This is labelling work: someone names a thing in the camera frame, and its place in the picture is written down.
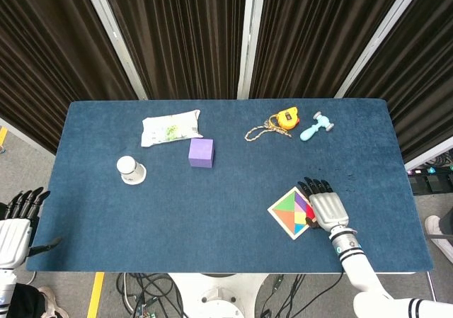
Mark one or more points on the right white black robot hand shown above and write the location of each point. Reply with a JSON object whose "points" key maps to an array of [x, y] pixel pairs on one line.
{"points": [[329, 211]]}

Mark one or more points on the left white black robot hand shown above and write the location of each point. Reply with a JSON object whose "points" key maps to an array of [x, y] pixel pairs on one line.
{"points": [[14, 242]]}

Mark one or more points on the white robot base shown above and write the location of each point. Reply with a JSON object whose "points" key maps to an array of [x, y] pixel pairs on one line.
{"points": [[219, 296]]}

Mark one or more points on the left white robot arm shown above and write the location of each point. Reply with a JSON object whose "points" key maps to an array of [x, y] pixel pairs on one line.
{"points": [[6, 288]]}

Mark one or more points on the red triangle puzzle piece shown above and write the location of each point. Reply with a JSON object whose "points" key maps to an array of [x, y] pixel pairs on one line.
{"points": [[310, 211]]}

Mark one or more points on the pink triangle puzzle piece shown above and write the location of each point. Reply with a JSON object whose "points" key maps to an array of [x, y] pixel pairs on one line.
{"points": [[301, 210]]}

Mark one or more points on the blue triangle puzzle piece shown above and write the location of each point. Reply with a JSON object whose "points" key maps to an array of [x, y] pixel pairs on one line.
{"points": [[301, 228]]}

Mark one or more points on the green triangle puzzle piece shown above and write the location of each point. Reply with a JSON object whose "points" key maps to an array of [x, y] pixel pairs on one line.
{"points": [[288, 204]]}

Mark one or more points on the orange triangle puzzle piece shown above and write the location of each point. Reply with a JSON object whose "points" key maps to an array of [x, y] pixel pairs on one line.
{"points": [[286, 220]]}

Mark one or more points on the purple puzzle piece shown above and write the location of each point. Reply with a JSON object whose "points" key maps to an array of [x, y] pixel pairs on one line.
{"points": [[300, 200]]}

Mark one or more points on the white tangram puzzle tray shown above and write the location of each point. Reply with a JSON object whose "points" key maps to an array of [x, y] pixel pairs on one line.
{"points": [[272, 213]]}

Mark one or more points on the black trouser leg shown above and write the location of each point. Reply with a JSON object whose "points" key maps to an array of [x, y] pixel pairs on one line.
{"points": [[26, 302]]}

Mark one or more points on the white sneaker with black stripe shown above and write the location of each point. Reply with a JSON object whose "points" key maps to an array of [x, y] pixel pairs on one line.
{"points": [[51, 302]]}

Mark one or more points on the light blue toy hammer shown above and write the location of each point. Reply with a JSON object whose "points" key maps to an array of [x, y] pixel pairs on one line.
{"points": [[313, 128]]}

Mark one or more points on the yellow floor tape strip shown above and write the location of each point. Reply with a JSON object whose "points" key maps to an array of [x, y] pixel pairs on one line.
{"points": [[95, 295]]}

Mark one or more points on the yellow tape measure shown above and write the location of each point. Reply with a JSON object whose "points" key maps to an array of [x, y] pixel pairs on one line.
{"points": [[286, 118]]}

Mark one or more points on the plain white sneaker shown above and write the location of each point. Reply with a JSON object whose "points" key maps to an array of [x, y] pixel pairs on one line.
{"points": [[434, 227]]}

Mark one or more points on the short yellow floor tape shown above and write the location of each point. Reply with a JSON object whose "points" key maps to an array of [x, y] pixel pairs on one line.
{"points": [[3, 135]]}

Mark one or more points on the blue felt table mat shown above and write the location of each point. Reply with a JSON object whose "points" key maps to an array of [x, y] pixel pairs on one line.
{"points": [[212, 208]]}

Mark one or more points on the grey trouser leg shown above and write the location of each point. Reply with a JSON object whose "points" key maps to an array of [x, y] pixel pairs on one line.
{"points": [[447, 227]]}

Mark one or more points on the white paper cup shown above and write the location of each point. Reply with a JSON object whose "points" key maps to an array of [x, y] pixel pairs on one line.
{"points": [[129, 171]]}

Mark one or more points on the purple foam cube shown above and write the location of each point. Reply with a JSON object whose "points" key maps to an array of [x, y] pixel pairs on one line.
{"points": [[201, 153]]}

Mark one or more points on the dark brown curtain panel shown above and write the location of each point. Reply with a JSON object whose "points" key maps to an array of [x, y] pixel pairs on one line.
{"points": [[311, 38], [46, 59], [180, 38], [421, 84]]}

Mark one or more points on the white plastic snack bag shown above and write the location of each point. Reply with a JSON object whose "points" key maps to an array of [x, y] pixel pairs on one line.
{"points": [[170, 128]]}

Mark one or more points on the white partition base rail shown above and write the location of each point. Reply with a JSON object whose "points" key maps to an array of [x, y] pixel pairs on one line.
{"points": [[430, 157]]}

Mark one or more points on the white partition frame post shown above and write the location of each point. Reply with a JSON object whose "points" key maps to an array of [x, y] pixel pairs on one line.
{"points": [[380, 34], [113, 38], [249, 38]]}

